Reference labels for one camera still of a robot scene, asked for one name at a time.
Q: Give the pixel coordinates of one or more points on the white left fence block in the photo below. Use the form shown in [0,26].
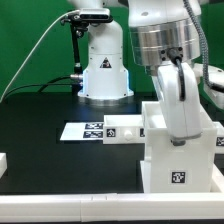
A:
[3,164]

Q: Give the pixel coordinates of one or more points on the white right fence rail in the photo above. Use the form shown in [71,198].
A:
[218,180]

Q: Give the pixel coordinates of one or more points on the white front fence rail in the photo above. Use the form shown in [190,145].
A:
[111,207]

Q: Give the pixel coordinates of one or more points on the grey camera on stand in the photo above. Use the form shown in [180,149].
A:
[95,15]

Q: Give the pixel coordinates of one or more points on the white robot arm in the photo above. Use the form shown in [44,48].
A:
[165,36]

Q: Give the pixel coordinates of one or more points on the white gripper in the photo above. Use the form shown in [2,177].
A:
[180,108]

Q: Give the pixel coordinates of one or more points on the white fence rail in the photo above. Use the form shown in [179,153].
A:
[111,207]
[218,180]

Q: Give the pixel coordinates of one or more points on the black camera stand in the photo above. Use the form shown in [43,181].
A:
[76,46]

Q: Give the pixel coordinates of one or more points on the white drawer cabinet box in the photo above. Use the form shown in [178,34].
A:
[176,169]

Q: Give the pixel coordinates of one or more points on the white marker base plate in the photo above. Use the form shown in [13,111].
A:
[81,131]

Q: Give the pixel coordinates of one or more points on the white rear drawer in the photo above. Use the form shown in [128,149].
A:
[123,129]

